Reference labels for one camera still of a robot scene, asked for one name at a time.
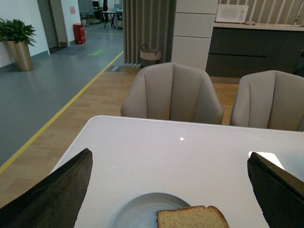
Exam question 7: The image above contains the grey curtain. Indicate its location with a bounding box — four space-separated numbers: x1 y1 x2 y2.
122 0 177 65

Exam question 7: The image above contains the person in black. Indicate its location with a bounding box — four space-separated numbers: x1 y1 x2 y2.
103 0 109 22

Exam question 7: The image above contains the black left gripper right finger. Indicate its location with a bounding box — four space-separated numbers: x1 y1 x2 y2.
247 152 304 228

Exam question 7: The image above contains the gold plant pot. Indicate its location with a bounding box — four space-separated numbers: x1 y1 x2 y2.
4 40 33 71

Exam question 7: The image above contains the red bin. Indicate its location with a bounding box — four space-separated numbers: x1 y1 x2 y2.
73 23 86 44

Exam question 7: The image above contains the dark kitchen counter cabinet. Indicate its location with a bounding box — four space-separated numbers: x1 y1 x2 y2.
206 24 304 78

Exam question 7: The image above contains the woven basket with handles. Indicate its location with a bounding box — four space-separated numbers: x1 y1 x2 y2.
140 44 162 69

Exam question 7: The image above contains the green potted plant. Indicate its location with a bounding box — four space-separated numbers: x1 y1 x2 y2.
0 18 36 47

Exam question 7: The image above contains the white tall cabinet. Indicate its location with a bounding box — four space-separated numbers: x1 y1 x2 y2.
171 0 218 70

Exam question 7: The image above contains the distant work table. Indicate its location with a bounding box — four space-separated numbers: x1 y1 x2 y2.
101 10 123 29

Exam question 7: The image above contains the beige chair left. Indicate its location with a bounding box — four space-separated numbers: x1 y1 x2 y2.
121 62 223 124

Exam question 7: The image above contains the beige chair right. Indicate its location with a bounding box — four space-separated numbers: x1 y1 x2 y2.
229 70 304 132

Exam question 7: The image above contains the brown bread slice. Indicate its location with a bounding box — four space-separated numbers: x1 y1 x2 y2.
156 206 229 228

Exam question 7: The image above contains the white microwave oven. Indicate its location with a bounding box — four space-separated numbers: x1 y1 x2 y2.
215 4 249 23

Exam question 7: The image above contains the beige chair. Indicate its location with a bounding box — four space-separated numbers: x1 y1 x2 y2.
229 70 304 132
121 62 223 124

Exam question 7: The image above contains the light blue round plate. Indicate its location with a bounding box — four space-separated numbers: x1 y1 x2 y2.
112 192 189 228

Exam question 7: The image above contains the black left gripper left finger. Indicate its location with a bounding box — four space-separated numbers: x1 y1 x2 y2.
0 149 93 228

